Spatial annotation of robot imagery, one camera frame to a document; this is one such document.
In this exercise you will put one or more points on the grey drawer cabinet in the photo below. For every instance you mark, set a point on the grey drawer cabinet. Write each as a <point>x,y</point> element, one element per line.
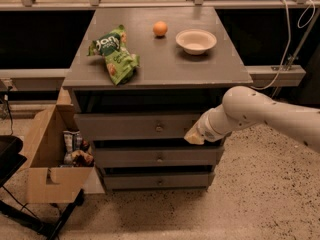
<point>168,79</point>

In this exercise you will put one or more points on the green chip bag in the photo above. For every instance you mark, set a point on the green chip bag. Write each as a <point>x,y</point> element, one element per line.
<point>120,63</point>

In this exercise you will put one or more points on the grey top drawer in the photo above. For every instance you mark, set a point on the grey top drawer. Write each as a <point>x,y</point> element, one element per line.
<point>98,127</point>

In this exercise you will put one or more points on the grey drawer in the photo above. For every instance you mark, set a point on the grey drawer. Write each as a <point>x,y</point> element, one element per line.
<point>98,127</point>
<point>159,181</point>
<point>158,155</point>

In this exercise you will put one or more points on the black stand base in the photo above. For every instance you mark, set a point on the black stand base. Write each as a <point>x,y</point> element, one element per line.
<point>10,162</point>

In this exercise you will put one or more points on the white bowl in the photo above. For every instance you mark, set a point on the white bowl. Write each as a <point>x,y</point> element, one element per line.
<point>196,41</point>

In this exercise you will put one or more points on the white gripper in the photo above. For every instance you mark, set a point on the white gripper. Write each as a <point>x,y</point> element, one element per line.
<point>206,131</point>

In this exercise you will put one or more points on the cardboard box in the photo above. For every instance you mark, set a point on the cardboard box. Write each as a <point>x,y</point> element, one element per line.
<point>44,147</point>

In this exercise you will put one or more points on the brown snack packet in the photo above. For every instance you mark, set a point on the brown snack packet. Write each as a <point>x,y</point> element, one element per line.
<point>83,156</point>

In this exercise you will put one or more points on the grey middle drawer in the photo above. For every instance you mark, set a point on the grey middle drawer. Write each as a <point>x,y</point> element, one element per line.
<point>158,155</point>

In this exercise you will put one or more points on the grey bottom drawer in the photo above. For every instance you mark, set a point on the grey bottom drawer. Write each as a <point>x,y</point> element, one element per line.
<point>159,181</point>

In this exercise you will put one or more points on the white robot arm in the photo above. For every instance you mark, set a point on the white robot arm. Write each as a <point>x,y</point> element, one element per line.
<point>243,107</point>

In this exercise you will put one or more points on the orange fruit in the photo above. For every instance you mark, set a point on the orange fruit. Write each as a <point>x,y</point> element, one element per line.
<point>160,28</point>

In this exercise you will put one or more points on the snack packet in box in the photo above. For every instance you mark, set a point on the snack packet in box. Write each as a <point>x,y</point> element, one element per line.
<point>72,142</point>

